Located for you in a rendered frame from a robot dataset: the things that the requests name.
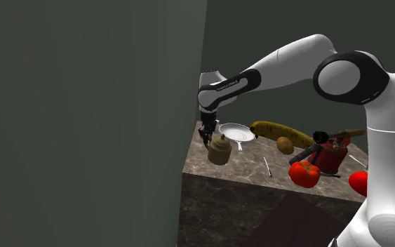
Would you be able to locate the red canister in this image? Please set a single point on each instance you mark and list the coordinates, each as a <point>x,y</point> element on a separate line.
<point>330,159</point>

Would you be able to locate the spotted yellow banana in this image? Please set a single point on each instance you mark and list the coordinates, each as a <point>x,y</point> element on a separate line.
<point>279,131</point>

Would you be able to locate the beige lidded jar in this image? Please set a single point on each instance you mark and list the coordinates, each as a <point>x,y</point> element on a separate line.
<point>219,152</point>

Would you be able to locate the thin white utensil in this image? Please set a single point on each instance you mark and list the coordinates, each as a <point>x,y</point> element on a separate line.
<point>357,160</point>

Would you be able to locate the brown marble counter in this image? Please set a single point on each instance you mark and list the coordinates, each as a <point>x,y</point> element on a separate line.
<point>214,212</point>

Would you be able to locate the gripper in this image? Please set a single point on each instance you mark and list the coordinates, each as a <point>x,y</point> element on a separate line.
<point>208,119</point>

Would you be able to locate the thin white pen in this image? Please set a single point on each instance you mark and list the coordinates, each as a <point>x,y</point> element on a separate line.
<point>268,167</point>

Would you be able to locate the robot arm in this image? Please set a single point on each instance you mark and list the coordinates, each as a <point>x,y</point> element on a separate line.
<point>286,65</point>

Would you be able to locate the red tomato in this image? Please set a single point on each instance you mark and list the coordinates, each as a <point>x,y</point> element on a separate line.
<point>359,183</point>
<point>304,175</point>

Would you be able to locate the white frying pan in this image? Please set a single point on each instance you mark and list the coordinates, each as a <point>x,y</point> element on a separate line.
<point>236,131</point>

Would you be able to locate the brown potato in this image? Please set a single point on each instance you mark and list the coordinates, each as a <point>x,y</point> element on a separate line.
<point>285,145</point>

